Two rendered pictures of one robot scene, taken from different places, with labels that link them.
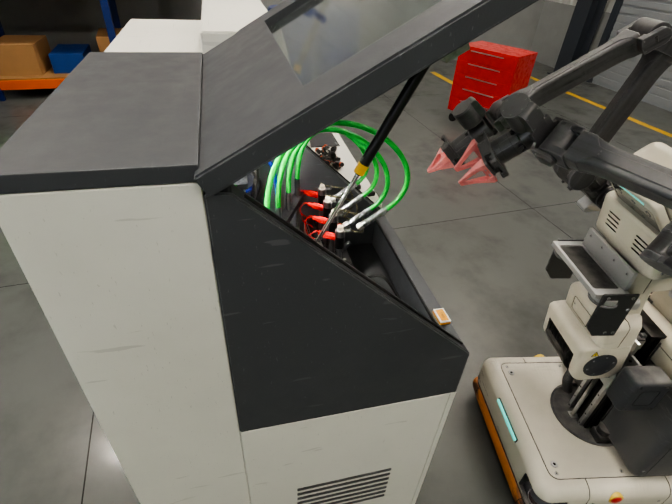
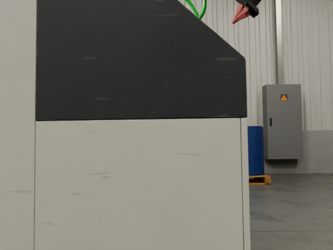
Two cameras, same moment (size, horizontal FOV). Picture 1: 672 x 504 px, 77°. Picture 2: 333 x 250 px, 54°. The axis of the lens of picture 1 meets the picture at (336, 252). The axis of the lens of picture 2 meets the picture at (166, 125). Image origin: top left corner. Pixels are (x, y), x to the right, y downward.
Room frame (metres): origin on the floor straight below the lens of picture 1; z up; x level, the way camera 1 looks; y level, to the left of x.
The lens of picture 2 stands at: (-0.18, -0.44, 0.72)
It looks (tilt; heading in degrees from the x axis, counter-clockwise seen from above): 3 degrees up; 19
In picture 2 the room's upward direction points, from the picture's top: 1 degrees counter-clockwise
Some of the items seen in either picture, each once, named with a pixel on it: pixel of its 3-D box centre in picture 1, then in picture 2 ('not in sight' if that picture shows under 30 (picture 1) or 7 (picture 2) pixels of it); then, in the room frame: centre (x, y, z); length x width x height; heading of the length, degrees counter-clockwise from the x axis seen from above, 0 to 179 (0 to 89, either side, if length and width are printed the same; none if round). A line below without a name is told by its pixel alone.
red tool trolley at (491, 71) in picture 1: (487, 88); not in sight; (5.14, -1.64, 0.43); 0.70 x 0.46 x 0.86; 46
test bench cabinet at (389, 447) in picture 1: (321, 390); (153, 232); (0.97, 0.02, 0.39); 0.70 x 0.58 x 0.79; 16
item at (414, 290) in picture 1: (406, 287); not in sight; (1.04, -0.24, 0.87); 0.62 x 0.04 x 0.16; 16
